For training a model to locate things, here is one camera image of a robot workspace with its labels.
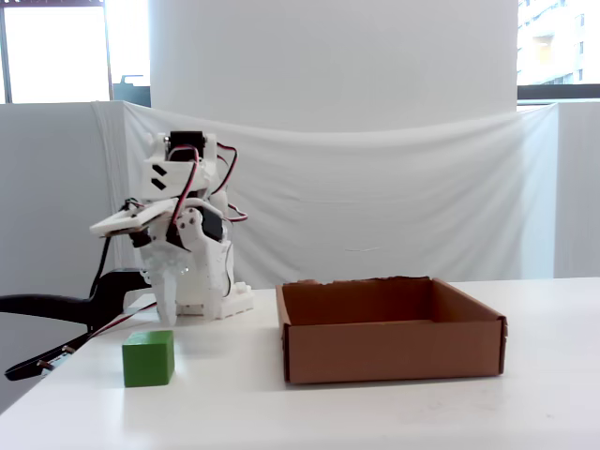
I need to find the black camera cable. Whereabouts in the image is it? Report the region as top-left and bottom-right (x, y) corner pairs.
(88, 232), (116, 306)

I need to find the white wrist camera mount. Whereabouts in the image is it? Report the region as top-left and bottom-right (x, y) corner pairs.
(88, 199), (182, 238)

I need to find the red white base cable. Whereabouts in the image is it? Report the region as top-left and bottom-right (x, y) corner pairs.
(83, 299), (160, 341)

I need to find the window with dark frame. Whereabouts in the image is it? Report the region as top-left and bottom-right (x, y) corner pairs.
(0, 0), (151, 105)
(517, 0), (600, 102)

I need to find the brown cardboard box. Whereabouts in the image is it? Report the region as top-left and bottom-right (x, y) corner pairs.
(275, 275), (510, 386)

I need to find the black table clamp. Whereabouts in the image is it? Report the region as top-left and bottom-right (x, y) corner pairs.
(0, 266), (158, 337)

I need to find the green cube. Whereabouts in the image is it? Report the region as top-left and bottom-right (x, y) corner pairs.
(122, 329), (176, 388)

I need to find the black motor controller board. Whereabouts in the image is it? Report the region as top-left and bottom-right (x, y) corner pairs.
(4, 344), (74, 382)

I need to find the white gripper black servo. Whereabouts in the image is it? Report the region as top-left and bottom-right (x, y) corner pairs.
(133, 199), (235, 328)

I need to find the white partition panel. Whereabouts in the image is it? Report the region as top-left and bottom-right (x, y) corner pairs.
(554, 100), (600, 280)
(0, 102), (124, 301)

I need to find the white cloth backdrop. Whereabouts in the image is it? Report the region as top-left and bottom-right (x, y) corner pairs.
(91, 99), (562, 288)

